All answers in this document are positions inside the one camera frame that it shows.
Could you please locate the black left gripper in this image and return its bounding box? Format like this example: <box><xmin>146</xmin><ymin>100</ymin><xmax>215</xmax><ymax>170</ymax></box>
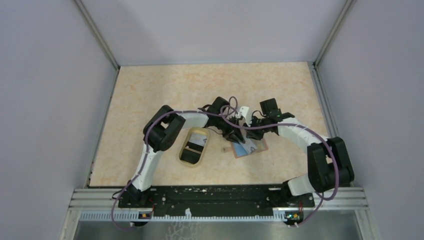
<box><xmin>214</xmin><ymin>114</ymin><xmax>245</xmax><ymax>145</ymax></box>

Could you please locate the silver VIP credit card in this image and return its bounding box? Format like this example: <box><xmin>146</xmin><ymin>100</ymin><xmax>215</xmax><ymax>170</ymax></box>
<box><xmin>232</xmin><ymin>139</ymin><xmax>258</xmax><ymax>158</ymax></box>

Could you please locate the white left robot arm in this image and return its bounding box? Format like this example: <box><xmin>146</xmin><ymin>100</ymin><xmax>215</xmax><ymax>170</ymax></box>
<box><xmin>128</xmin><ymin>96</ymin><xmax>244</xmax><ymax>207</ymax></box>

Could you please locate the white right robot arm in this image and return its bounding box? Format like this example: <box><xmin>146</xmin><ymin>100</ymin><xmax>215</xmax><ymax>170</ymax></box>
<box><xmin>245</xmin><ymin>98</ymin><xmax>355</xmax><ymax>206</ymax></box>

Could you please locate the beige oval tray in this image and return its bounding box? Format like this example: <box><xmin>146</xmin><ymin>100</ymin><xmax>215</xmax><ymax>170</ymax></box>
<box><xmin>178</xmin><ymin>127</ymin><xmax>210</xmax><ymax>168</ymax></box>

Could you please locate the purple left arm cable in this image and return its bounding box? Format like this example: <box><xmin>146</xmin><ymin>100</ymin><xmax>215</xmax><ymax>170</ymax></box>
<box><xmin>110</xmin><ymin>96</ymin><xmax>248</xmax><ymax>232</ymax></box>

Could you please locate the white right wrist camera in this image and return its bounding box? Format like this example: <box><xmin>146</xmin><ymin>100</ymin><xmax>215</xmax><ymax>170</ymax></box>
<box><xmin>238</xmin><ymin>106</ymin><xmax>252</xmax><ymax>127</ymax></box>

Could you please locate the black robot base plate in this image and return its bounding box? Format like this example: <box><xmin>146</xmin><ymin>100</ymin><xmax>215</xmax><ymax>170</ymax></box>
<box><xmin>118</xmin><ymin>184</ymin><xmax>315</xmax><ymax>217</ymax></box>

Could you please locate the white slotted cable duct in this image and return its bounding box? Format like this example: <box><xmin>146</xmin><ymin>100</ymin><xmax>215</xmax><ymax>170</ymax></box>
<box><xmin>79</xmin><ymin>209</ymin><xmax>288</xmax><ymax>223</ymax></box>

